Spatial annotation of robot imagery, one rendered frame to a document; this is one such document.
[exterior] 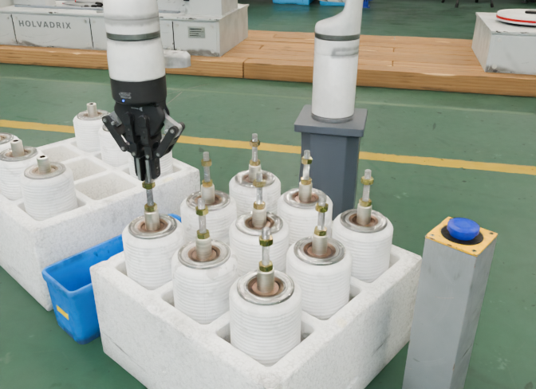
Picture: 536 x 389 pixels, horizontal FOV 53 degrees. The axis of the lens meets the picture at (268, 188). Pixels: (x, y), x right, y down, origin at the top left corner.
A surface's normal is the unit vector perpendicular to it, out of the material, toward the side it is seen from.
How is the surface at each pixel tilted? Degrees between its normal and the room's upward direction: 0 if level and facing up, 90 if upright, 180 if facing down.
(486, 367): 0
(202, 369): 90
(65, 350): 0
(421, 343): 90
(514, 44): 90
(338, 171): 90
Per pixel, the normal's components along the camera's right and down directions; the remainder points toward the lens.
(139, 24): 0.46, 0.40
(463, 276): -0.66, 0.32
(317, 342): 0.00, -0.90
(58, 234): 0.72, 0.31
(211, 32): -0.22, 0.43
